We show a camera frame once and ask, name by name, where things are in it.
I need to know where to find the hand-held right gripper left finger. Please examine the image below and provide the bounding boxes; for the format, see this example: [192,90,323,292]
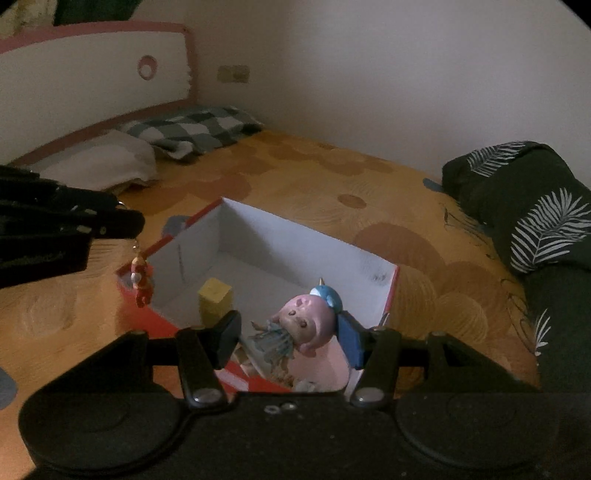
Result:
[111,310,243,409]

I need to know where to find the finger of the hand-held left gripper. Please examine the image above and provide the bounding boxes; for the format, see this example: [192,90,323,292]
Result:
[0,232,92,289]
[0,166,146,241]

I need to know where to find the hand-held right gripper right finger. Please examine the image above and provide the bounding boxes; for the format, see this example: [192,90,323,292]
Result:
[337,311,490,409]

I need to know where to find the small gold box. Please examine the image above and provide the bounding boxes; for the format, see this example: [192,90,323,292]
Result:
[198,278,233,330]

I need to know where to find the pink doll with blue hat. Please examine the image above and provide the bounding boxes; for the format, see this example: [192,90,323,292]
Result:
[249,277,345,372]

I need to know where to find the orange figure keychain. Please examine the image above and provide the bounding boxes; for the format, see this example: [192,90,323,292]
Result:
[116,237,151,309]

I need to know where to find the red cardboard box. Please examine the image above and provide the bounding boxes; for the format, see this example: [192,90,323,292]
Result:
[115,198,400,398]

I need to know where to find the beige pillow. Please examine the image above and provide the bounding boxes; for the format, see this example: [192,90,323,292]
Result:
[39,129,158,192]

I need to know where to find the checked pillow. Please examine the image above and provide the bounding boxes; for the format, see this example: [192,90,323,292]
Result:
[121,106,264,160]

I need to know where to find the white pink bed headboard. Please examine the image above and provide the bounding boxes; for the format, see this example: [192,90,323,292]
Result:
[0,23,195,167]

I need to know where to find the orange floral bedsheet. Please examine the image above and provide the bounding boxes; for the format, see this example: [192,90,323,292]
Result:
[0,129,541,416]

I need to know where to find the dark green curtain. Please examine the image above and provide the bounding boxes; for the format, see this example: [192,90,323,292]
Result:
[53,0,139,26]

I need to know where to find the dark leaf-print duvet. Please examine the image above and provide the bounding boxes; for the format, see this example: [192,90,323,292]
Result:
[442,142,591,393]

